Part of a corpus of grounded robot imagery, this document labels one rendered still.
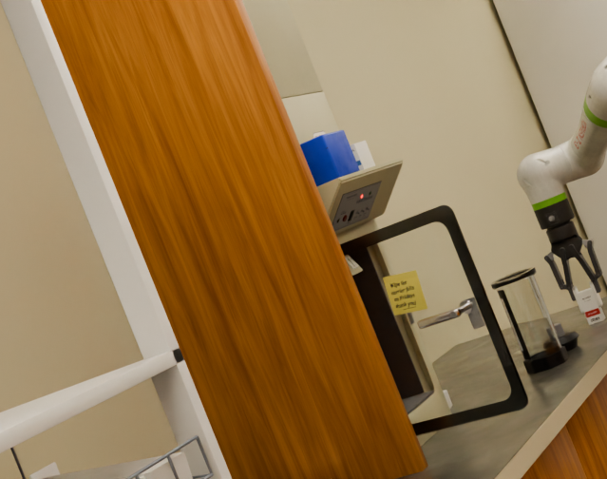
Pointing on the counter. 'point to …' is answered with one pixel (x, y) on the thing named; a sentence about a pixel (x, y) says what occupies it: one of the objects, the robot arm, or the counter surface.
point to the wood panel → (237, 239)
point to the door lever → (446, 315)
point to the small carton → (362, 155)
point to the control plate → (355, 205)
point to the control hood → (330, 191)
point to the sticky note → (405, 293)
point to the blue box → (330, 157)
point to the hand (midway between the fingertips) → (587, 296)
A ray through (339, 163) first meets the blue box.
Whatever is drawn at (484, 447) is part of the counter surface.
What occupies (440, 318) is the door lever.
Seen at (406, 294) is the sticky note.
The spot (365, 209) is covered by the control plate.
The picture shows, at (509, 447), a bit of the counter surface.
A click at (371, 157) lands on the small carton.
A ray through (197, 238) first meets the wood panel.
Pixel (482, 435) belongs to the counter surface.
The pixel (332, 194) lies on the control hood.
